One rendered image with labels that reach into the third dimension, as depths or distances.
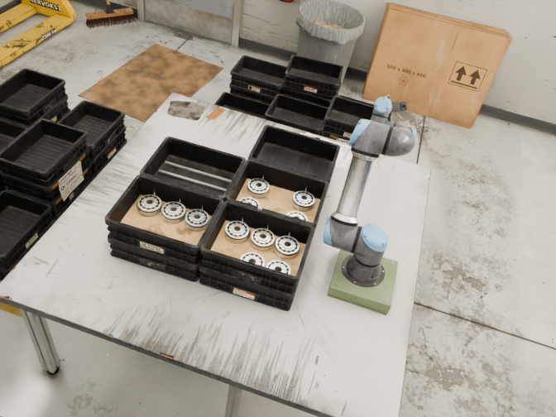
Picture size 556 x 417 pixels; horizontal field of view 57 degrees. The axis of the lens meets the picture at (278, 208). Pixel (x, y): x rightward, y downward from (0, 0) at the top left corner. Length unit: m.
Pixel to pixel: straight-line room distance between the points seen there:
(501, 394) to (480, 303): 0.59
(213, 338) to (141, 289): 0.37
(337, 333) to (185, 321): 0.60
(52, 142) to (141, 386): 1.47
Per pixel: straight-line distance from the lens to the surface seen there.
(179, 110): 3.05
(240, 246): 2.12
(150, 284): 2.16
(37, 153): 3.16
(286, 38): 5.11
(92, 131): 3.45
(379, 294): 2.19
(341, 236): 2.08
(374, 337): 2.14
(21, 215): 3.13
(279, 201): 2.34
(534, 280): 3.78
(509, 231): 4.01
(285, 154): 2.61
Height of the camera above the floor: 2.44
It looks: 44 degrees down
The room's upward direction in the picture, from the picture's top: 11 degrees clockwise
